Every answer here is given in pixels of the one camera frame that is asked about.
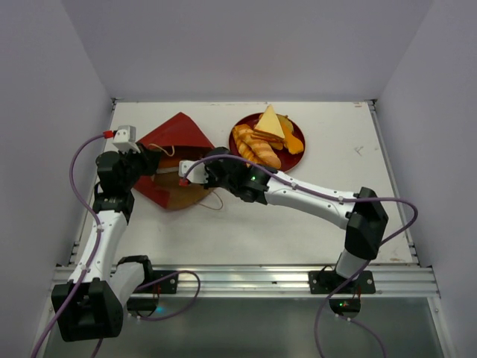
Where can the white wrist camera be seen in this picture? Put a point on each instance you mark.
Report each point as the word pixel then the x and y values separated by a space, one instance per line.
pixel 124 138
pixel 192 172

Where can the aluminium front rail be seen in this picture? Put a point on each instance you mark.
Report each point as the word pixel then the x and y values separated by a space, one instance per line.
pixel 293 282

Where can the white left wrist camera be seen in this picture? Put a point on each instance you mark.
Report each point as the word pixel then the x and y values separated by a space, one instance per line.
pixel 124 138

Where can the long twisted glazed bread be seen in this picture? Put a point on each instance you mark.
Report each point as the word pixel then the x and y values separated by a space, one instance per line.
pixel 243 149

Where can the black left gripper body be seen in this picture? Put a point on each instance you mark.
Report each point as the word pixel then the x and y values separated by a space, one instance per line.
pixel 136 165

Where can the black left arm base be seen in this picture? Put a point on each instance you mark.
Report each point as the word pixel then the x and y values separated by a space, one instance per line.
pixel 145 302

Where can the fake sandwich slice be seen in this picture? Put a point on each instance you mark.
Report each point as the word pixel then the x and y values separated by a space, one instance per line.
pixel 268 128

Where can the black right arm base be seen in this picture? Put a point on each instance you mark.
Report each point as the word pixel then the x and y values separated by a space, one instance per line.
pixel 325 281

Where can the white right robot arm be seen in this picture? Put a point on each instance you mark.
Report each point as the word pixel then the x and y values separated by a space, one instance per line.
pixel 361 215

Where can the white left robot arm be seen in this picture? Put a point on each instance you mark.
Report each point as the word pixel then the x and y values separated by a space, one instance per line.
pixel 90 305

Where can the orange oval bread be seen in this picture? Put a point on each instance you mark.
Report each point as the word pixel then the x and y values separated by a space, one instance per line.
pixel 168 165

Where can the round seeded bread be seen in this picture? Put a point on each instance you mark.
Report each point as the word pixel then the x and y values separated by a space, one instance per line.
pixel 284 120

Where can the red paper bag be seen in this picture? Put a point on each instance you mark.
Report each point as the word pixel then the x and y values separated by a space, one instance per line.
pixel 179 137

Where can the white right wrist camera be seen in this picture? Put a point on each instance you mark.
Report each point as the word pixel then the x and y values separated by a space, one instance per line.
pixel 192 172

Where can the orange croissant bread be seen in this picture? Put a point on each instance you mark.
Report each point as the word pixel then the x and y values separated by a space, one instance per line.
pixel 260 148

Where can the round red tray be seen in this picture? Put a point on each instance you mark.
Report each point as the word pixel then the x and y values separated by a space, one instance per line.
pixel 289 161

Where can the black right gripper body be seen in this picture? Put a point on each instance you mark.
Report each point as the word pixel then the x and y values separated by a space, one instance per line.
pixel 213 170

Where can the long orange lumpy bread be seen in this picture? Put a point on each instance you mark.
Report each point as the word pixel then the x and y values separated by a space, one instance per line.
pixel 291 143

